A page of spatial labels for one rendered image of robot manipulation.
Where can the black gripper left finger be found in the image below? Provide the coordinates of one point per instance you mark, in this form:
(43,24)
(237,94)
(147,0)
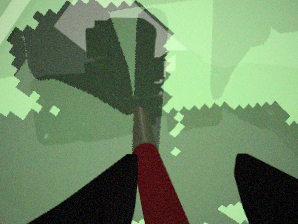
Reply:
(110,198)

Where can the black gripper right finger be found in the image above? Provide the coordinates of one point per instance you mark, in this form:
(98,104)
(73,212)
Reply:
(268,195)

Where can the dark red peg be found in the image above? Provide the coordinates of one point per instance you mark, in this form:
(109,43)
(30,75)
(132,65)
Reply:
(159,200)

